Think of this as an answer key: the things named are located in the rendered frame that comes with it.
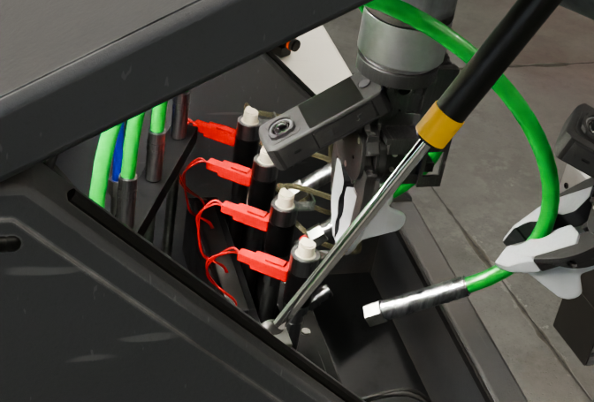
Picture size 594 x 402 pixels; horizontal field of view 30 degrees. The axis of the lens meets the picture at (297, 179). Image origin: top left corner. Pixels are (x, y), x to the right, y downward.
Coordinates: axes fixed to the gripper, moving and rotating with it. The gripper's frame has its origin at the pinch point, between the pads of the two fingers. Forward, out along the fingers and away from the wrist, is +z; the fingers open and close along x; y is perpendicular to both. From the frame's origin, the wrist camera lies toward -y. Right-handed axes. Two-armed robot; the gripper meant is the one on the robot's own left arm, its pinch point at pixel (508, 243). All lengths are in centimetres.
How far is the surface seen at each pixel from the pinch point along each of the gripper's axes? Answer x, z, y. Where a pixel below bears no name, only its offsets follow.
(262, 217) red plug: 6.0, 27.4, -7.8
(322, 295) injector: 0.3, 22.3, -0.4
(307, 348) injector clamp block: 0.2, 29.5, 5.3
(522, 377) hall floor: 98, 101, 108
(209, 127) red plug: 18.6, 37.7, -14.4
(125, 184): -2.3, 29.1, -21.0
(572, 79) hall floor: 259, 138, 124
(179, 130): 14.1, 36.7, -17.3
